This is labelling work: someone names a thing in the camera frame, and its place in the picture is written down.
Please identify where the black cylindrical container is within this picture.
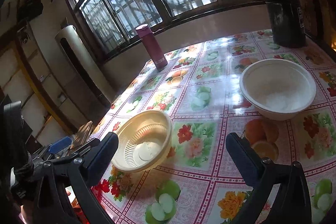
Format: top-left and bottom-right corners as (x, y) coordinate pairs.
(265, 0), (306, 48)

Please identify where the wooden chair left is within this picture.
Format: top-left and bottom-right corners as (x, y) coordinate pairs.
(70, 121), (95, 149)

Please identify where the white paper bowl large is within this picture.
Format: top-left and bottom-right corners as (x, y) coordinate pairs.
(239, 59), (316, 121)

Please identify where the magenta thermos bottle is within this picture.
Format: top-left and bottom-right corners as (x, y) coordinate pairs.
(135, 24), (168, 71)

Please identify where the white tower air conditioner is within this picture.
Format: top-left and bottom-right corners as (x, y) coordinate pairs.
(55, 25), (115, 109)

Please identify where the floral plastic tablecloth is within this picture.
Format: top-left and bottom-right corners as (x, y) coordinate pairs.
(92, 30), (335, 223)

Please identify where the cream plastic bowl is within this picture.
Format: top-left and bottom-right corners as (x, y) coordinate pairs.
(112, 110), (173, 173)

